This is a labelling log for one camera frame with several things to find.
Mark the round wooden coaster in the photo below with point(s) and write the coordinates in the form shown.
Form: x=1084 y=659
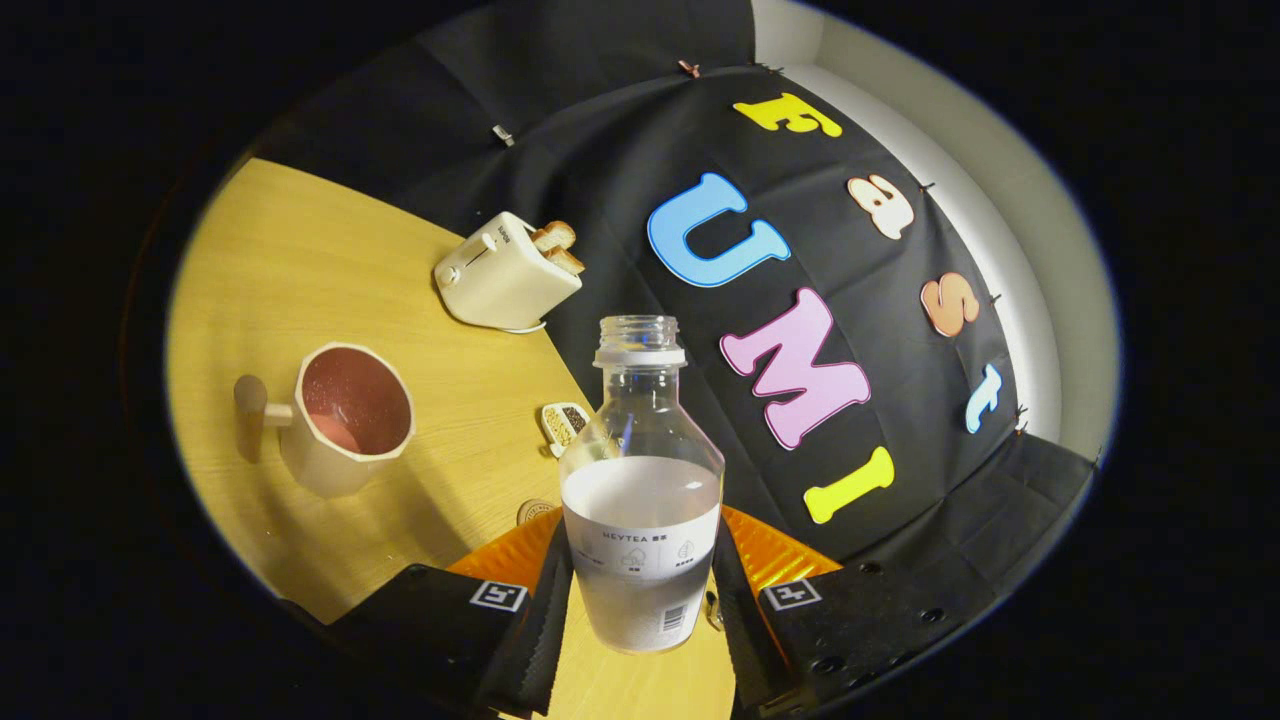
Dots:
x=533 y=510

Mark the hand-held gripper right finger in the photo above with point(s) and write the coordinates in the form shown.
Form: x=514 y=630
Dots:
x=735 y=640

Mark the cream toaster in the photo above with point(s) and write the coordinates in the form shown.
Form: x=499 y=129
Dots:
x=500 y=280

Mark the silver clip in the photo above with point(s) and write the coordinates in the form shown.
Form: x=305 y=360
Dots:
x=502 y=134

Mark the white divided seed dish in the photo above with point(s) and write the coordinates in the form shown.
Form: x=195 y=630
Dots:
x=562 y=425

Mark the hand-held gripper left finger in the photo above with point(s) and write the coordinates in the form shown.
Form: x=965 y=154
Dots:
x=545 y=630

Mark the wooden table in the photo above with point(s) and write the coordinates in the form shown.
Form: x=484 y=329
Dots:
x=300 y=260

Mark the clear juice bottle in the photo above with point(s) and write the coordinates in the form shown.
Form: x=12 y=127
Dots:
x=640 y=520

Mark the toasted bread slice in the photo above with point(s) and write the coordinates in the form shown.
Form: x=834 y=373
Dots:
x=553 y=236
x=567 y=261

